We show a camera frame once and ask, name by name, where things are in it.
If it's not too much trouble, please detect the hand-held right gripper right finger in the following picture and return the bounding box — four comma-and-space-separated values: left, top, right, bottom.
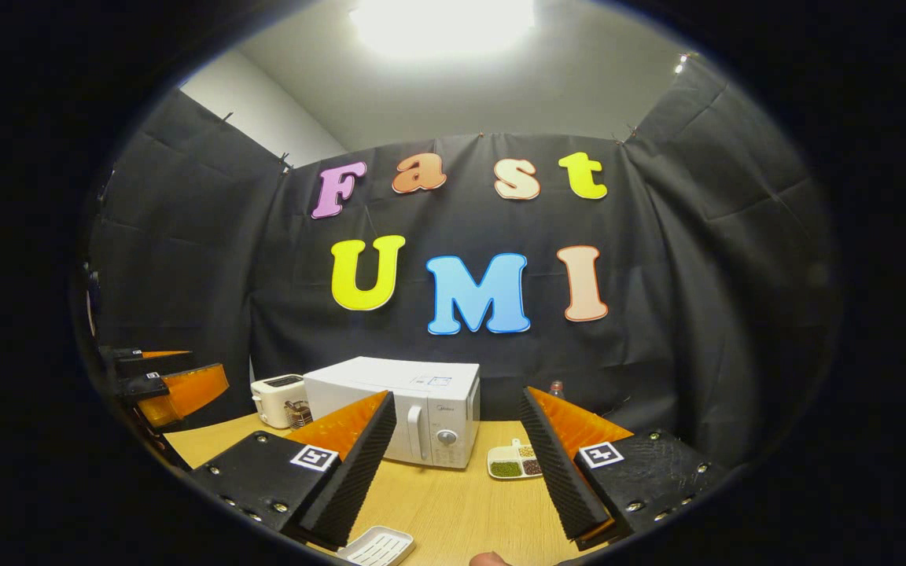
519, 385, 729, 543

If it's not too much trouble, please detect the black backdrop cloth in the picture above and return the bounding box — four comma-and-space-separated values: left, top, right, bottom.
87, 55, 843, 465

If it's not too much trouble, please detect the white microwave oven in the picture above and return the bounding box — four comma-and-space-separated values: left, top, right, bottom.
303, 356, 481, 470

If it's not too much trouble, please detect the white ribbed plastic tray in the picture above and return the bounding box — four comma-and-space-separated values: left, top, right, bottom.
337, 526, 415, 566

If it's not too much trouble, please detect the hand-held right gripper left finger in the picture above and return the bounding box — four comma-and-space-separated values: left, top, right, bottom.
190, 391, 397, 549

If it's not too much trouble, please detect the white divided dish with beans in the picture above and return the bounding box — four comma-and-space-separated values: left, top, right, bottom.
488, 439, 544, 480

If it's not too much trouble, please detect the white toaster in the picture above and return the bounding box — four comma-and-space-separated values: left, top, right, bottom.
250, 374, 308, 429

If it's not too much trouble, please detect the large ceiling light panel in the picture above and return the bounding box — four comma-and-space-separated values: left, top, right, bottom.
351, 0, 536, 60

